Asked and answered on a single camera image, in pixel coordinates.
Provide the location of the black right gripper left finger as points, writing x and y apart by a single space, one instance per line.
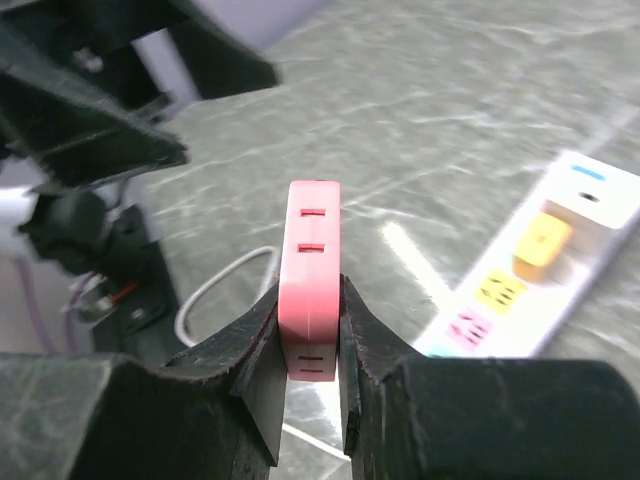
214 411

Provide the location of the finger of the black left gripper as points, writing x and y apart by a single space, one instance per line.
220 65

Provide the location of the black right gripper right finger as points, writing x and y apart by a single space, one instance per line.
409 416

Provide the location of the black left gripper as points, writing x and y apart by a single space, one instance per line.
76 102

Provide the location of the pink charger plug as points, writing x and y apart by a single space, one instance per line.
309 280

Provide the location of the white power strip colourful sockets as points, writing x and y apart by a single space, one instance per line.
496 314

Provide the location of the yellow charger plug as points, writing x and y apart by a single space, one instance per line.
539 246

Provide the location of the white usb charger plug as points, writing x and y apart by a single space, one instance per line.
608 201

